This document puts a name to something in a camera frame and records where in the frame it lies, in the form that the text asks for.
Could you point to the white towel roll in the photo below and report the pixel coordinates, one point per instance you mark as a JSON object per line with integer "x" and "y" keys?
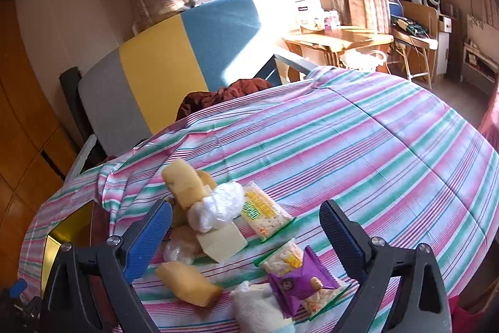
{"x": 255, "y": 307}

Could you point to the low shelf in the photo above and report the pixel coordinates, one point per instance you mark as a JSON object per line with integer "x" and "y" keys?
{"x": 477, "y": 64}

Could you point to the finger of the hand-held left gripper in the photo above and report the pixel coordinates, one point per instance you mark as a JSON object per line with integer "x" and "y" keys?
{"x": 17, "y": 287}

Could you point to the cream cardboard box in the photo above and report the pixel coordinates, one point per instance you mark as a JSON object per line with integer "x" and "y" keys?
{"x": 222, "y": 243}

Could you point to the yellow sponge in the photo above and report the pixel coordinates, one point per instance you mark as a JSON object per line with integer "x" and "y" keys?
{"x": 187, "y": 282}
{"x": 181, "y": 181}

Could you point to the clear plastic bag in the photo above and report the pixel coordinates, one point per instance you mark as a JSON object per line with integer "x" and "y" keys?
{"x": 179, "y": 247}

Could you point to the small orange sponge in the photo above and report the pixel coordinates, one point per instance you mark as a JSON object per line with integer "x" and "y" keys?
{"x": 206, "y": 179}

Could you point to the wooden desk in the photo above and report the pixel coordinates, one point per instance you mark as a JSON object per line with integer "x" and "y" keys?
{"x": 339, "y": 38}

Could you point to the gold tin box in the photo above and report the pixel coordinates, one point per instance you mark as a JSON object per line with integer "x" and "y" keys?
{"x": 68, "y": 231}

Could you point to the white box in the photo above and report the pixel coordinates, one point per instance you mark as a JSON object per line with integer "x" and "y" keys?
{"x": 308, "y": 13}

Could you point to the white cabinet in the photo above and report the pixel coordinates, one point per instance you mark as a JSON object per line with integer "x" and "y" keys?
{"x": 444, "y": 48}

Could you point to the striped tablecloth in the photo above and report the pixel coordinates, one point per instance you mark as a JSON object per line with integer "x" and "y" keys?
{"x": 351, "y": 145}

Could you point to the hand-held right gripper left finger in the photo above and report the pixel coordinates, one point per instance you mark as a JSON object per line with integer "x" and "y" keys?
{"x": 150, "y": 239}

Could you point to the purple snack packet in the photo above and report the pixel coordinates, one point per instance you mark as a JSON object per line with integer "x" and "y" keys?
{"x": 296, "y": 284}

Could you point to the wooden board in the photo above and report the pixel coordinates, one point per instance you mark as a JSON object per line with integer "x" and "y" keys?
{"x": 419, "y": 17}

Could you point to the pink bedding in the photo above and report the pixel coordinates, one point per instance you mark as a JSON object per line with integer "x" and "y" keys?
{"x": 492, "y": 126}

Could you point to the yellow snack packet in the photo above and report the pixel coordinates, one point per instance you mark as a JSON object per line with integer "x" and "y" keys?
{"x": 263, "y": 214}
{"x": 278, "y": 259}

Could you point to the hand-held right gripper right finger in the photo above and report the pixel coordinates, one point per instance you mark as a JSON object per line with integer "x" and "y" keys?
{"x": 341, "y": 239}

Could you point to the white plastic bag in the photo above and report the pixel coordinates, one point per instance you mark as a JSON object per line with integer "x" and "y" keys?
{"x": 218, "y": 206}
{"x": 358, "y": 60}

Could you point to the dark red cloth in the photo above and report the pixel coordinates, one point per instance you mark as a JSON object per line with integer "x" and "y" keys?
{"x": 218, "y": 97}

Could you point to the green snack packet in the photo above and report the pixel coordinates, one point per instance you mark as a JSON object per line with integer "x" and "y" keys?
{"x": 323, "y": 301}

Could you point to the blue folding chair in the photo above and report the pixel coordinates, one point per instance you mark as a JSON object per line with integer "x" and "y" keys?
{"x": 395, "y": 11}

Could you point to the white folding table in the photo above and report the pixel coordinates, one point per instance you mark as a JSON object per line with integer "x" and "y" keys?
{"x": 413, "y": 40}

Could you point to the grey yellow blue armchair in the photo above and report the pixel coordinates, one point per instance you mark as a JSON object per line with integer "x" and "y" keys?
{"x": 156, "y": 75}

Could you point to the wooden wardrobe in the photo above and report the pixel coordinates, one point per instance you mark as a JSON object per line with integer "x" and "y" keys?
{"x": 23, "y": 130}

